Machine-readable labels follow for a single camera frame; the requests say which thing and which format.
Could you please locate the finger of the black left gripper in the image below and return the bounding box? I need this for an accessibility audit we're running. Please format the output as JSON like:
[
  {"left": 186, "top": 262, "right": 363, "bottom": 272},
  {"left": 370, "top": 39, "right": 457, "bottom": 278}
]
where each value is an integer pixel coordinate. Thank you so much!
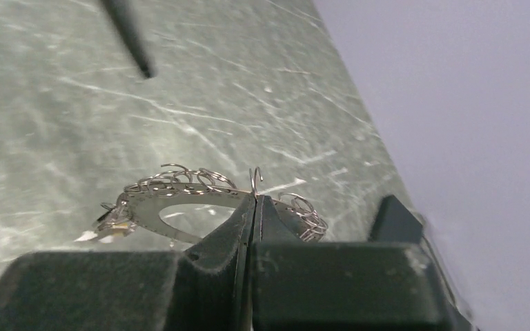
[{"left": 101, "top": 0, "right": 155, "bottom": 79}]

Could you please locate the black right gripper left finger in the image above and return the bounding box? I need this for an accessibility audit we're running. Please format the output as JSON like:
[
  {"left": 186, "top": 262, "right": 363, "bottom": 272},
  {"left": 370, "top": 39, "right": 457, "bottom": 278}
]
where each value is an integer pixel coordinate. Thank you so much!
[{"left": 0, "top": 197, "right": 256, "bottom": 330}]

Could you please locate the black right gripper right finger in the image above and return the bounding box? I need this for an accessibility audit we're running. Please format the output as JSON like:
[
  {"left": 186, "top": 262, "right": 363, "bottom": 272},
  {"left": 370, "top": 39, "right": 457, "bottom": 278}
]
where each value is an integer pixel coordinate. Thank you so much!
[{"left": 252, "top": 195, "right": 474, "bottom": 331}]

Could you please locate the round metal key organizer disc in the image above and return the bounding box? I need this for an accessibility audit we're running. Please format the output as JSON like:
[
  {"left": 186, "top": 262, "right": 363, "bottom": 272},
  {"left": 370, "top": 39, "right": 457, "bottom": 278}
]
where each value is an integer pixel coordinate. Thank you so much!
[{"left": 93, "top": 163, "right": 328, "bottom": 244}]

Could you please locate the yellow key tag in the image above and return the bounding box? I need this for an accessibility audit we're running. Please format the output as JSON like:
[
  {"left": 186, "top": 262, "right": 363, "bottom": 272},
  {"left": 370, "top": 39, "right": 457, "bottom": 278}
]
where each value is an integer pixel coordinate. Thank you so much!
[{"left": 74, "top": 222, "right": 137, "bottom": 243}]

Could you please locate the large black flat box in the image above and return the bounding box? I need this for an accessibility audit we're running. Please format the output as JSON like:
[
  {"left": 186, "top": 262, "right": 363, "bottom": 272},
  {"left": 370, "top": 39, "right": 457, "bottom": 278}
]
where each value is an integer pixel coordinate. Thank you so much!
[{"left": 369, "top": 195, "right": 424, "bottom": 244}]

